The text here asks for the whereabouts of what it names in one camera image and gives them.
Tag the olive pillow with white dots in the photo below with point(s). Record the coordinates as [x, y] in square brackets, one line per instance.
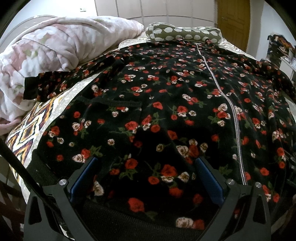
[158, 31]

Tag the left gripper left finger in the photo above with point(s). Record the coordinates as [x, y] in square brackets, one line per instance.
[49, 206]

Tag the grey curved headboard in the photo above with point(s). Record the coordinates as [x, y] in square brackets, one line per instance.
[21, 27]

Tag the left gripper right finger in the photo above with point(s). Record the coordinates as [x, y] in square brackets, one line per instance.
[241, 211]

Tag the cluttered white shelf unit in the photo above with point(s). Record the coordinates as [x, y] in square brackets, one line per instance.
[282, 54]

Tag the white panelled wardrobe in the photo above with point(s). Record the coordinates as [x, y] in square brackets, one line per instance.
[186, 13]

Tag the brown wooden door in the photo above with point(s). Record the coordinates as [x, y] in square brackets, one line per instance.
[233, 19]

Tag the black floral zip-up garment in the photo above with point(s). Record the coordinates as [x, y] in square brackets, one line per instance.
[111, 219]

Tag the pink floral folded comforter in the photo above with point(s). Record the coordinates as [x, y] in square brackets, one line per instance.
[57, 44]

